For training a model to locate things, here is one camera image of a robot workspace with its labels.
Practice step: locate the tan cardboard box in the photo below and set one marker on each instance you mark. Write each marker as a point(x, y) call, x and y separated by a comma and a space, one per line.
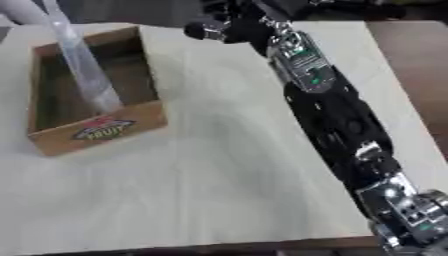
point(137, 118)

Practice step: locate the person's hand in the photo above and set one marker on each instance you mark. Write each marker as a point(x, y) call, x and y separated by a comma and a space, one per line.
point(20, 10)

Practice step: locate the clear plastic bottle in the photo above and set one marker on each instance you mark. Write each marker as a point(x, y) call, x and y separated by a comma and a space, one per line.
point(87, 71)

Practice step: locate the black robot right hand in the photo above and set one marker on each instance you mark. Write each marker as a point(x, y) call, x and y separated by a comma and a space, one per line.
point(242, 28)

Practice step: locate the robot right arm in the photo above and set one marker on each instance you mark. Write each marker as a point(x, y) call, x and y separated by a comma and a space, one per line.
point(335, 116)

